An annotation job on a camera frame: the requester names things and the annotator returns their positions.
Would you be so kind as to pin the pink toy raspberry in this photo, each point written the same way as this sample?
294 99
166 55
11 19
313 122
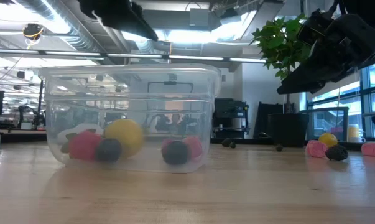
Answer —
195 145
316 148

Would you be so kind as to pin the green leafy indoor tree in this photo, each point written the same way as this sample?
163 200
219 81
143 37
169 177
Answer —
277 43

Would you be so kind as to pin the dark toy blueberry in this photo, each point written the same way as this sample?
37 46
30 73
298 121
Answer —
176 153

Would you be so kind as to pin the white toy produce piece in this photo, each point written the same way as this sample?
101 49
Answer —
78 128

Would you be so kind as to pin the dark toy cherry green stem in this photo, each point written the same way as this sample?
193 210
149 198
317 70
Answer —
108 150

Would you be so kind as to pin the small dark ball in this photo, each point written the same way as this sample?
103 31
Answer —
226 142
279 148
233 145

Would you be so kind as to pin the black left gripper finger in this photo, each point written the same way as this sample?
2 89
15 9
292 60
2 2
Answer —
125 17

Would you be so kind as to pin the yellow cylindrical cup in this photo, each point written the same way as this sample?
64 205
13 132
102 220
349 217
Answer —
353 130

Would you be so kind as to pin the grey ceiling box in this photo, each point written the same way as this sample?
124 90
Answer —
199 18

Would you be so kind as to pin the white mug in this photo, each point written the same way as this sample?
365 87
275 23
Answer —
358 139

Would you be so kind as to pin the large red toy strawberry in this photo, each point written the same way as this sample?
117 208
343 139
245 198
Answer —
83 145

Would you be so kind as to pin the black plant pot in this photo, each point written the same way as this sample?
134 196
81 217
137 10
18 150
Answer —
288 130

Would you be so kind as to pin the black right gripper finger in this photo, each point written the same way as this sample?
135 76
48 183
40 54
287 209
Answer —
314 73

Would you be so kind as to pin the smooth pink toy fruit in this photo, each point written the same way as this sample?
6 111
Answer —
371 149

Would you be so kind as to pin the yellow toy lemon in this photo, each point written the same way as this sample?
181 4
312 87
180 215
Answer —
328 139
125 135

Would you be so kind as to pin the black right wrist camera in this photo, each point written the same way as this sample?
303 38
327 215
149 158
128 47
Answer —
311 26

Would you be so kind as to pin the black equipment cart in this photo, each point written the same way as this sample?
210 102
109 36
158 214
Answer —
232 118

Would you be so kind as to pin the corrugated silver ceiling duct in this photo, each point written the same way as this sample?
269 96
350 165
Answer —
59 18

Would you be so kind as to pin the clear plastic tupperware container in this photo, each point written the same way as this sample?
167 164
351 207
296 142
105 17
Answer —
206 124

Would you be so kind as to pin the black rectangular board frame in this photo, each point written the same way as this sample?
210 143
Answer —
170 82

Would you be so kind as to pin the background robot workstation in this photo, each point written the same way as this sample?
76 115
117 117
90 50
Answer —
35 118

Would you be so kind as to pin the black leaning panel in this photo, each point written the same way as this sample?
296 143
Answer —
268 119

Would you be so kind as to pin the long ceiling light rail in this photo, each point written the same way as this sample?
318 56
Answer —
190 58

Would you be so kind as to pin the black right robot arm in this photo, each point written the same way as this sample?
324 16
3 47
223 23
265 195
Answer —
367 9

